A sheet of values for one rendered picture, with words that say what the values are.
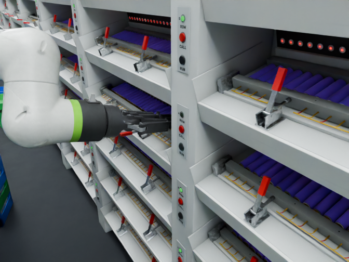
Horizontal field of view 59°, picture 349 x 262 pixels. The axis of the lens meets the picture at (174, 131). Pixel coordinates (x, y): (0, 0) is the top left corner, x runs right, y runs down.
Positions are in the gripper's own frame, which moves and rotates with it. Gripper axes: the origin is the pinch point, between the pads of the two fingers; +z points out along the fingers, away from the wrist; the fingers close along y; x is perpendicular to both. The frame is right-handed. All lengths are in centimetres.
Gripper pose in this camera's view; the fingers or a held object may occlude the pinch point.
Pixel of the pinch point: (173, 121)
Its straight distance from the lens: 81.7
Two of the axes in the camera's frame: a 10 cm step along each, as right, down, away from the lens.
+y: -5.6, -3.4, 7.6
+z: 8.1, -0.1, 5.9
